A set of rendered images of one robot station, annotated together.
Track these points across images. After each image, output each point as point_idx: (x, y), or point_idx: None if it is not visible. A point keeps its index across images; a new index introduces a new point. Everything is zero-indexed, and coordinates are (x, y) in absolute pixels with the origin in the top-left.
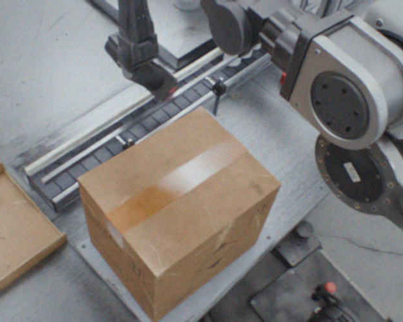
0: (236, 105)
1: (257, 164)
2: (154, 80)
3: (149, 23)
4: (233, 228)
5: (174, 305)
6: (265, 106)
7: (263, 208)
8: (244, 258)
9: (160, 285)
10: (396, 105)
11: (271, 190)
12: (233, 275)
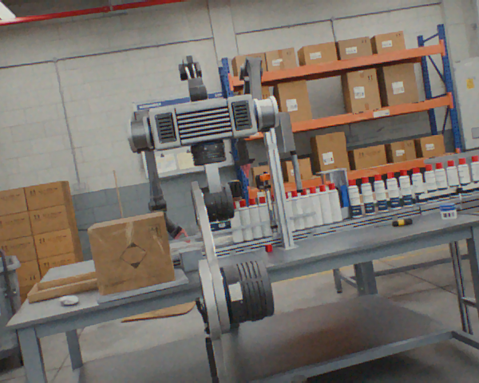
0: (230, 258)
1: (161, 214)
2: (168, 223)
3: (159, 189)
4: (136, 231)
5: (112, 287)
6: (245, 257)
7: (157, 230)
8: (164, 283)
9: (93, 242)
10: (138, 127)
11: (156, 216)
12: (152, 286)
